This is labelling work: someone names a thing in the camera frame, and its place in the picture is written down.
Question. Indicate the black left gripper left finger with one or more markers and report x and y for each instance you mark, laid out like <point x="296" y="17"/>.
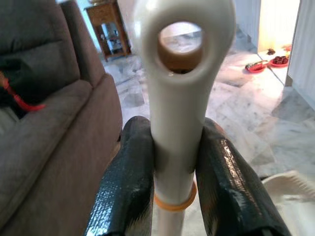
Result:
<point x="125" y="172"/>

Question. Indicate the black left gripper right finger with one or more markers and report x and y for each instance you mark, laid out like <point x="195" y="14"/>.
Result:
<point x="229" y="177"/>

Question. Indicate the wooden broom with white cap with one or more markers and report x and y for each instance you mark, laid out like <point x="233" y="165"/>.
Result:
<point x="177" y="98"/>

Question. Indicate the orange rubber band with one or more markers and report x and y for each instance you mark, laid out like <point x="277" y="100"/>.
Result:
<point x="172" y="206"/>

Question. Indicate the brown fabric sofa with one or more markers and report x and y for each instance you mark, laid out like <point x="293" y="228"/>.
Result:
<point x="49" y="137"/>

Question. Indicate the red plate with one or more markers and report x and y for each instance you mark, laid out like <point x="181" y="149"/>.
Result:
<point x="279" y="61"/>
<point x="256" y="67"/>

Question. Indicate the dark cloth cushion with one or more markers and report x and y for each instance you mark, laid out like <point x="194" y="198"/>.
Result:
<point x="37" y="81"/>

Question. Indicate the dark wooden side table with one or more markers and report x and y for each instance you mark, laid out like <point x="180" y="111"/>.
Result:
<point x="108" y="32"/>

